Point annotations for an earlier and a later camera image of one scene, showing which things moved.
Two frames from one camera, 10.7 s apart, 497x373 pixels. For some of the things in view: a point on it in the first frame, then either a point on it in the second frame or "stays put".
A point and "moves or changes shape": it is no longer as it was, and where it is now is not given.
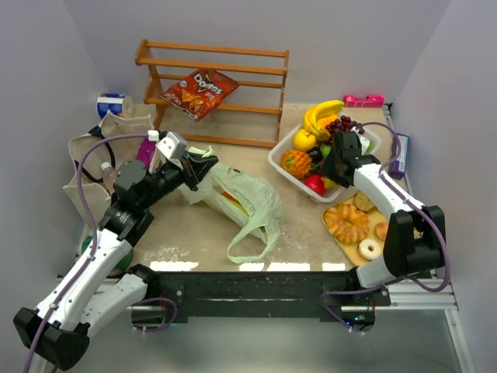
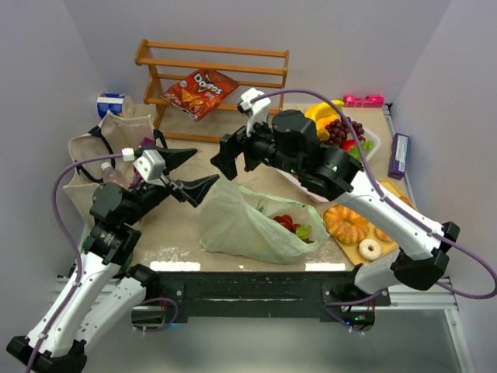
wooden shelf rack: [154, 93] stays put
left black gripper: [189, 171] → [163, 176]
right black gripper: [334, 171] → [241, 144]
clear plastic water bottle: [109, 176] stays put
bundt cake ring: [346, 224] stays put
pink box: [374, 101] stays put
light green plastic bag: [254, 200] moves or changes shape
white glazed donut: [364, 251] stays put
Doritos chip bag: [197, 94] stays put
